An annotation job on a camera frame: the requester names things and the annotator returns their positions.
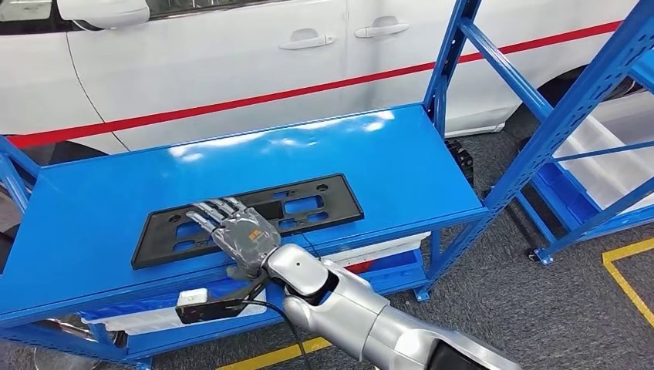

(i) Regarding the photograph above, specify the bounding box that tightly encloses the blue metal shelf rack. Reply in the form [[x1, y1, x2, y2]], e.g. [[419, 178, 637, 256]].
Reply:
[[513, 48, 654, 267], [0, 0, 654, 370]]

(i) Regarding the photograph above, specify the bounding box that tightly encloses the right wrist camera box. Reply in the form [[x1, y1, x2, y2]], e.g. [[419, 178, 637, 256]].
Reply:
[[175, 288, 248, 326]]

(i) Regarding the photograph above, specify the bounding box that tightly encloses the white car red stripe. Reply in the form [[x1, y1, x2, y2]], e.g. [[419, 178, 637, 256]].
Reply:
[[0, 0, 646, 167]]

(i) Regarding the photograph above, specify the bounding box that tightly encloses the white car side mirror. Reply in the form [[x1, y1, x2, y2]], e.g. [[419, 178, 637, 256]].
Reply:
[[56, 0, 150, 30]]

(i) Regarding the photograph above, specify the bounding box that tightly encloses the black plastic plate bracket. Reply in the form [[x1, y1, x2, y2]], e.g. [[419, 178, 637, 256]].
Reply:
[[130, 173, 366, 271]]

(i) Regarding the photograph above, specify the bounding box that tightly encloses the black cable chain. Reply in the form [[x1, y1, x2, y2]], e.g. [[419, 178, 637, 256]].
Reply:
[[443, 137, 476, 187]]

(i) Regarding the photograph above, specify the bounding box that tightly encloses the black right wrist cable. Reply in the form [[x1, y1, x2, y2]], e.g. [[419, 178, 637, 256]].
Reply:
[[240, 299, 314, 370]]

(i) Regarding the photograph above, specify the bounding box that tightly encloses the white car door handle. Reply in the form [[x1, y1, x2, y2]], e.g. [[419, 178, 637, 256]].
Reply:
[[278, 28, 337, 51], [353, 15, 411, 40]]

